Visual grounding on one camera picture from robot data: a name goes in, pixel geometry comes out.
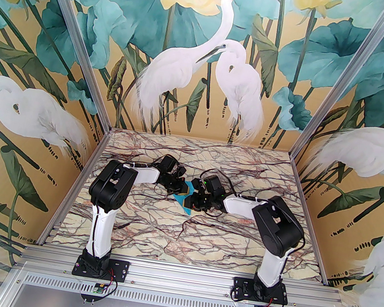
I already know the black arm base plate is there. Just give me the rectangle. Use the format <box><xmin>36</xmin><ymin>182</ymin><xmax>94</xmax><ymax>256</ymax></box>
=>
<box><xmin>73</xmin><ymin>253</ymin><xmax>130</xmax><ymax>285</ymax></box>
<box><xmin>230</xmin><ymin>276</ymin><xmax>291</xmax><ymax>307</ymax></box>

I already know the aluminium frame rail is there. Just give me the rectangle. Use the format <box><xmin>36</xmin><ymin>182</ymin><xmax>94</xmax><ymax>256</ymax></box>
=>
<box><xmin>20</xmin><ymin>241</ymin><xmax>343</xmax><ymax>307</ymax></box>

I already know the aluminium frame post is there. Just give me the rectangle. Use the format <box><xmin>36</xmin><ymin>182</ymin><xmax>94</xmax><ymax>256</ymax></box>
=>
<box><xmin>292</xmin><ymin>0</ymin><xmax>384</xmax><ymax>171</ymax></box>
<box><xmin>15</xmin><ymin>0</ymin><xmax>130</xmax><ymax>131</ymax></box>

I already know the perforated metal strip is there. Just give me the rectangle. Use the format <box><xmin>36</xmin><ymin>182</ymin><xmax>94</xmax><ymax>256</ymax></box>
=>
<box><xmin>15</xmin><ymin>268</ymin><xmax>277</xmax><ymax>307</ymax></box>

